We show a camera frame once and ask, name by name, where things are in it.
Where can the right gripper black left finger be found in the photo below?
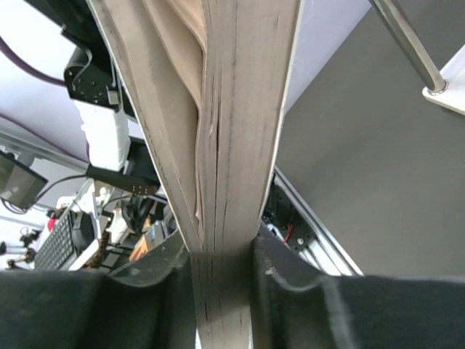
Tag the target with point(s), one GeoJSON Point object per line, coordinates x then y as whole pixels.
{"type": "Point", "coordinates": [147, 303]}

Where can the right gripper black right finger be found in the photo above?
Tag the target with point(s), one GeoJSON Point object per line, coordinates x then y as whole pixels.
{"type": "Point", "coordinates": [294, 305]}

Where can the green 104-storey treehouse book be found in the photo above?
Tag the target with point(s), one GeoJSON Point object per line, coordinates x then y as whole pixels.
{"type": "Point", "coordinates": [208, 82]}

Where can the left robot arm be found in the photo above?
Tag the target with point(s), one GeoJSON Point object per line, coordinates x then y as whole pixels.
{"type": "Point", "coordinates": [93, 84]}

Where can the black keyboard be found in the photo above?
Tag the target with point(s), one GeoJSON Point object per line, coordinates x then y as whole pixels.
{"type": "Point", "coordinates": [58, 251]}

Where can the black computer monitor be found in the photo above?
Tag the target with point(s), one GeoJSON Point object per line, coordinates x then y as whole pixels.
{"type": "Point", "coordinates": [20, 185]}

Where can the white two-tier wooden shelf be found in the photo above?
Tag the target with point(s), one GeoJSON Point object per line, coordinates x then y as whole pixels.
{"type": "Point", "coordinates": [444, 86]}

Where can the aluminium mounting rail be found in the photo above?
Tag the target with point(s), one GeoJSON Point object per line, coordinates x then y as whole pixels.
{"type": "Point", "coordinates": [328, 254]}

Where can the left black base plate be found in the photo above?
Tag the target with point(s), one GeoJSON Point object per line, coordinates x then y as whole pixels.
{"type": "Point", "coordinates": [288, 219]}

